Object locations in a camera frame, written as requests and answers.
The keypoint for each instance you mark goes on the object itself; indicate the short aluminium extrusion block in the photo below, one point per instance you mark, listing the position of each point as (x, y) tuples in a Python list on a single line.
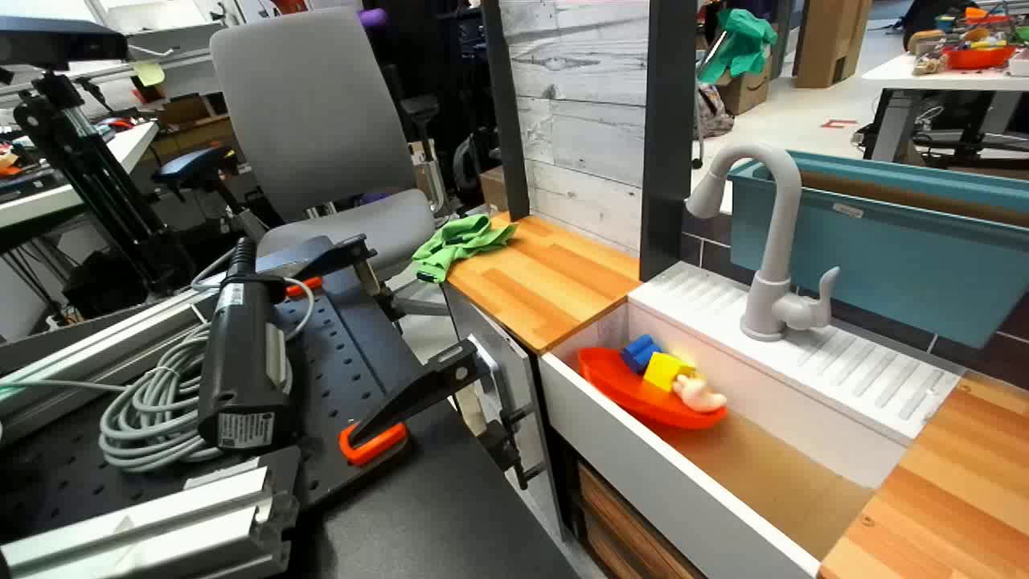
[(139, 531)]

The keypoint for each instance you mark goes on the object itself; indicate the grey toy faucet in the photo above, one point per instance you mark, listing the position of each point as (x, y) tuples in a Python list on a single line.
[(780, 212)]

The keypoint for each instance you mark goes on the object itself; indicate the white toy sink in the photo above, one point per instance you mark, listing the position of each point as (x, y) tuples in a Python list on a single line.
[(599, 428)]

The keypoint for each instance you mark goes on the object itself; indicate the black flat panel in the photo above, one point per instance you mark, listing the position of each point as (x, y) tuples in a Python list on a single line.
[(60, 41)]

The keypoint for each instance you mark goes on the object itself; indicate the grey office chair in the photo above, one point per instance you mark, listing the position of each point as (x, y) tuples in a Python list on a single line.
[(310, 107)]

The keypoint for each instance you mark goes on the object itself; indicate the wooden countertop with cutout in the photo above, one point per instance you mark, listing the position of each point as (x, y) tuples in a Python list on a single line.
[(943, 485)]

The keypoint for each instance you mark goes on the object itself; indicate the wooden drawer front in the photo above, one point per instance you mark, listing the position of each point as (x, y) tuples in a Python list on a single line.
[(629, 536)]

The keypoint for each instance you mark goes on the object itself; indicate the white desk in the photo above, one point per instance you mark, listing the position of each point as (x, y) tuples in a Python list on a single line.
[(44, 197)]

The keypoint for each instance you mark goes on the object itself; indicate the wide black frame post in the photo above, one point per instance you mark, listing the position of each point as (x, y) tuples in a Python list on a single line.
[(666, 130)]

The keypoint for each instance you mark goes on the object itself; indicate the blue toy block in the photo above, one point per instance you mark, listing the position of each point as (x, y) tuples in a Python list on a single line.
[(643, 352)]

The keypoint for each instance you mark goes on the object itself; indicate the yellow toy block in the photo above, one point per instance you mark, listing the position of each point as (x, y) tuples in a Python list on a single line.
[(661, 372)]

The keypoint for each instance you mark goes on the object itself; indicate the cardboard box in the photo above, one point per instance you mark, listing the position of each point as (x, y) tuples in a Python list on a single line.
[(831, 37)]

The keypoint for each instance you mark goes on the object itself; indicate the black clamp orange grip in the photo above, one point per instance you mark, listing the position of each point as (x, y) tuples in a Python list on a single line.
[(414, 398), (322, 258)]

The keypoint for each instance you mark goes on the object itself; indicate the black device with label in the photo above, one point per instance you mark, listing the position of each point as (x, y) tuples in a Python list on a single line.
[(244, 363)]

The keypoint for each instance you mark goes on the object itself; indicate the long aluminium rail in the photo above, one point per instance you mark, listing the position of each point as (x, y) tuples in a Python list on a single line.
[(108, 338)]

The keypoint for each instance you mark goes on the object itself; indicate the red bowl with toys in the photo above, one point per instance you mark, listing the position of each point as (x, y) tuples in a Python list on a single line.
[(621, 387)]

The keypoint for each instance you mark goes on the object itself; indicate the teal hanging fabric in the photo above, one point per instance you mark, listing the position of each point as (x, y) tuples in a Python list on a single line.
[(741, 44)]

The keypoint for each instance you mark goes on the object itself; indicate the plain wooden countertop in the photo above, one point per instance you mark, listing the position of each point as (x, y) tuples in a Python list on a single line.
[(548, 276)]

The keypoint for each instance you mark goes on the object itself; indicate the white table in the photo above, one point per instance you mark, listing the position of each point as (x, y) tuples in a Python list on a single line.
[(943, 82)]

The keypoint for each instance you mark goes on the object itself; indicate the black tripod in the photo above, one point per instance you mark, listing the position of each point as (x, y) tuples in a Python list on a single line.
[(99, 181)]

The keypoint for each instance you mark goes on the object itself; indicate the green cloth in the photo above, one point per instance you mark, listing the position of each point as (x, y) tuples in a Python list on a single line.
[(456, 241)]

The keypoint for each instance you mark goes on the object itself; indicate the thin black frame post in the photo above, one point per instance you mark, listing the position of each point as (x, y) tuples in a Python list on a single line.
[(503, 107)]

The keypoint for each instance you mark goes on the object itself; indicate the black perforated breadboard plate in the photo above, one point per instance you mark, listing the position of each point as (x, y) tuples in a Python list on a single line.
[(341, 363)]

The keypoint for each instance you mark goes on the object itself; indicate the teal plastic bin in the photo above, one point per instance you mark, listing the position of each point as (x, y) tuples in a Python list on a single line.
[(910, 258)]

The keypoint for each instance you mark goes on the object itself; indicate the cream pink toy figure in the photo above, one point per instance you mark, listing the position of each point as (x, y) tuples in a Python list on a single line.
[(705, 398)]

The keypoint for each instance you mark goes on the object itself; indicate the grey metal cabinet front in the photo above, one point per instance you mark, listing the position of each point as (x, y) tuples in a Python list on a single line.
[(513, 363)]

